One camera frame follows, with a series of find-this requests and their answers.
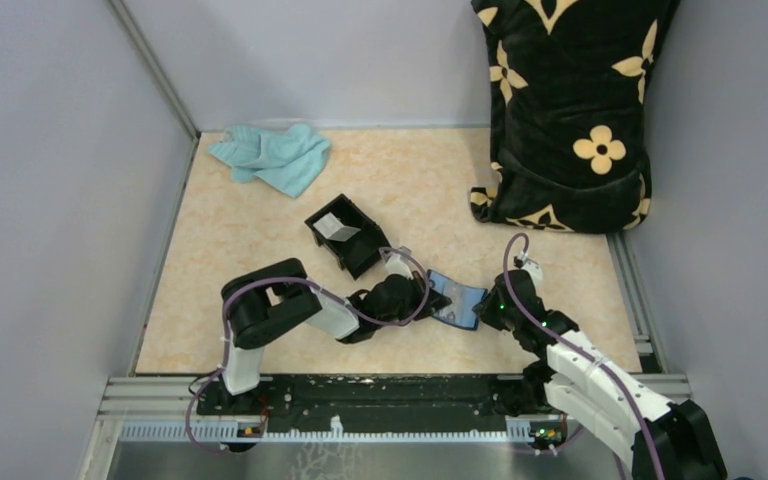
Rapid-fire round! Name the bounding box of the blue leather card holder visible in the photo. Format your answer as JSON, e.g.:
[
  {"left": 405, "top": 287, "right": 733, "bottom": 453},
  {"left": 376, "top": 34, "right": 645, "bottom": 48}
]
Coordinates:
[{"left": 428, "top": 270, "right": 488, "bottom": 331}]

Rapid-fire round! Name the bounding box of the black plastic card box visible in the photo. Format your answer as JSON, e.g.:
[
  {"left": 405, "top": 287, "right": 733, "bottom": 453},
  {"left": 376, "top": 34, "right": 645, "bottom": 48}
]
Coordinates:
[{"left": 304, "top": 194, "right": 391, "bottom": 280}]

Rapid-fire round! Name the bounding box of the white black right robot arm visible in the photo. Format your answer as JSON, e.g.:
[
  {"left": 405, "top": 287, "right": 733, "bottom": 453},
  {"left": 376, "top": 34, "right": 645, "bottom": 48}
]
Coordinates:
[{"left": 474, "top": 270, "right": 728, "bottom": 479}]

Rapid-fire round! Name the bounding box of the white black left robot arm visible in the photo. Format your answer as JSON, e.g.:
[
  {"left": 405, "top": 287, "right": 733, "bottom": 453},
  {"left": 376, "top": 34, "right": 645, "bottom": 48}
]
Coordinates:
[{"left": 218, "top": 248, "right": 453, "bottom": 414}]

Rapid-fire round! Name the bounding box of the black floral cushion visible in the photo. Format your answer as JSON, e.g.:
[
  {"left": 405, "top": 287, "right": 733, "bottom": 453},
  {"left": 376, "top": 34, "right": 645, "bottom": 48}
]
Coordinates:
[{"left": 470, "top": 0, "right": 678, "bottom": 234}]

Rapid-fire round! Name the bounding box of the light blue cloth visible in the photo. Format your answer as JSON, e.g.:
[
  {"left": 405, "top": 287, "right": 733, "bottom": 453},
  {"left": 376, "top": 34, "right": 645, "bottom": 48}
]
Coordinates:
[{"left": 207, "top": 124, "right": 331, "bottom": 198}]

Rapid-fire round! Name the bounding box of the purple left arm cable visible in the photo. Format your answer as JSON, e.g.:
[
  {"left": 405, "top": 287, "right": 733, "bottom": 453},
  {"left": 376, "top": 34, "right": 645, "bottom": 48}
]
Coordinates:
[{"left": 185, "top": 246, "right": 432, "bottom": 457}]

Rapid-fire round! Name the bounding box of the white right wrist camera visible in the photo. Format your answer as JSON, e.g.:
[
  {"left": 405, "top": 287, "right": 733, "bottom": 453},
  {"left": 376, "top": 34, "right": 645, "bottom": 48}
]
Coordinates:
[{"left": 514, "top": 254, "right": 544, "bottom": 287}]

